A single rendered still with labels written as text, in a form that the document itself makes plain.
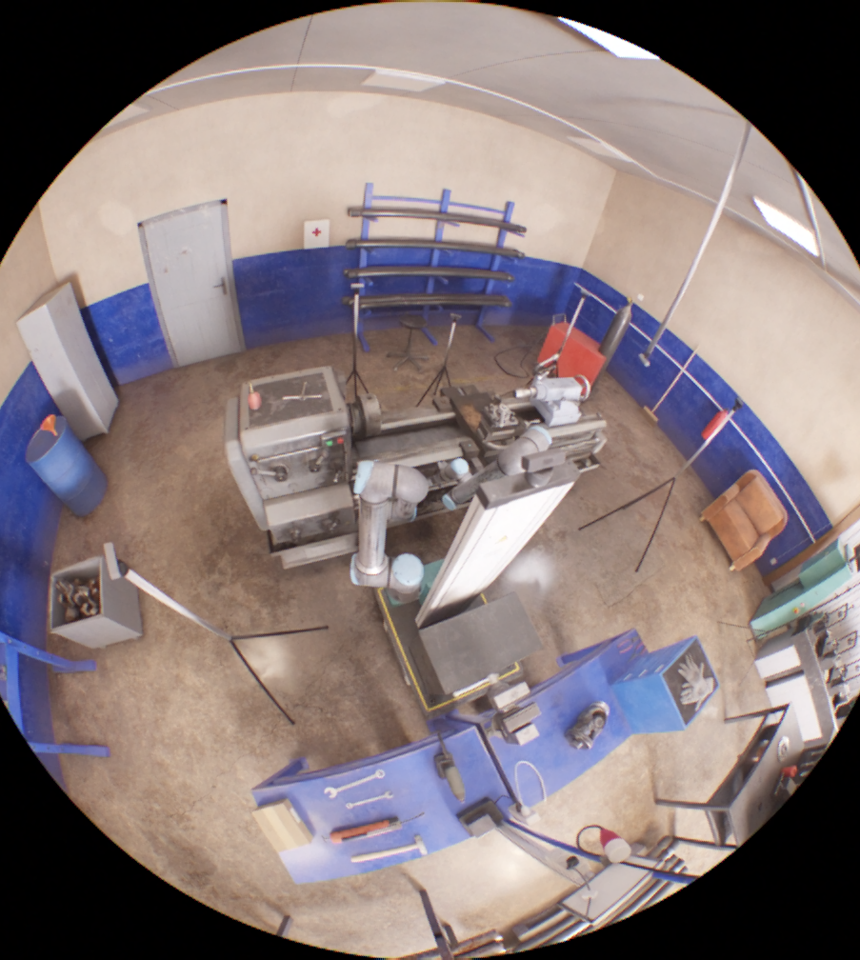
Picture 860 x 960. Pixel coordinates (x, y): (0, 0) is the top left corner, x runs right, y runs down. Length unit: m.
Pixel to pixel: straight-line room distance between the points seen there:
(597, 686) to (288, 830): 1.60
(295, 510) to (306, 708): 1.35
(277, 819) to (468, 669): 1.12
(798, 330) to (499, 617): 4.69
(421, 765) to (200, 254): 4.92
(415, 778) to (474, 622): 0.82
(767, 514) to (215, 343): 7.45
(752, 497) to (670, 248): 3.64
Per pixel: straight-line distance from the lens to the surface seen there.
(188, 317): 4.90
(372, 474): 1.13
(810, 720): 5.27
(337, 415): 1.67
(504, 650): 1.74
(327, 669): 2.48
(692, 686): 1.82
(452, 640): 1.67
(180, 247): 4.62
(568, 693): 1.85
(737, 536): 4.73
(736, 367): 5.21
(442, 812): 1.71
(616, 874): 1.19
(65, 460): 3.72
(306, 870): 1.86
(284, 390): 1.85
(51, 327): 4.29
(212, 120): 4.56
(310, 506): 1.97
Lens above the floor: 2.45
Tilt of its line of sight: 52 degrees down
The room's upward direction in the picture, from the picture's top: 14 degrees clockwise
